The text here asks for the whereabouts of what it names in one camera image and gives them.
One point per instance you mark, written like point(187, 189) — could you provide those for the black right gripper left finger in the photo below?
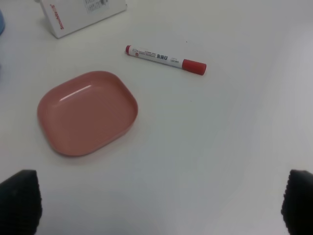
point(20, 204)

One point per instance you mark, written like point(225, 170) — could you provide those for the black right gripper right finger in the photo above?
point(297, 207)

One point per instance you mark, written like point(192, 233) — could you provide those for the red white marker pen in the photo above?
point(184, 64)

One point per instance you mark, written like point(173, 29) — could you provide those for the pink square plastic plate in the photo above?
point(86, 113)

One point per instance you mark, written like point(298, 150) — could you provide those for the blue plastic bowl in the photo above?
point(2, 23)

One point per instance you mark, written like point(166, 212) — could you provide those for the white cardboard box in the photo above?
point(67, 16)

